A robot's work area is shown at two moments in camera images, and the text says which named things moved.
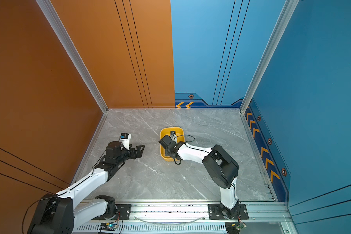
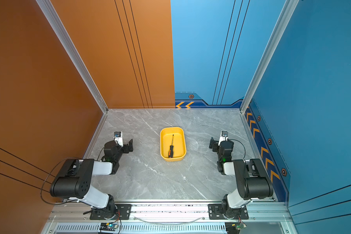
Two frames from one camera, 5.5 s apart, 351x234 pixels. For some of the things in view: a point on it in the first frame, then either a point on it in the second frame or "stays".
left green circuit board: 107,226 stays
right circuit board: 234,227 stays
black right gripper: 167,153 → 215,149
